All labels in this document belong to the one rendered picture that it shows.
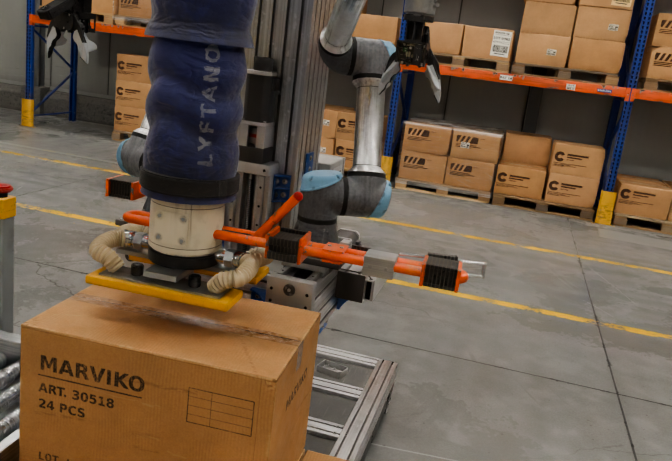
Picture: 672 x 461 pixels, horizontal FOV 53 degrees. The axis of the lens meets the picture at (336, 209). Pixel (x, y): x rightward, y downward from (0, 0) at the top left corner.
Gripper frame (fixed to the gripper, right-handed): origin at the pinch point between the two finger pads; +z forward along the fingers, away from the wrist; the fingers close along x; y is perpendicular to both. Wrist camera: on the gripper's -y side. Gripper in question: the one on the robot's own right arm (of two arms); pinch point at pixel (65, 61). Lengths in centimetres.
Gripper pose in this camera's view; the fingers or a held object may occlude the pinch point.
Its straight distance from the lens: 206.2
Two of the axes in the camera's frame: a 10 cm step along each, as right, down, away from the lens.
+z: -1.2, 9.7, 2.3
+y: 4.5, -1.6, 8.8
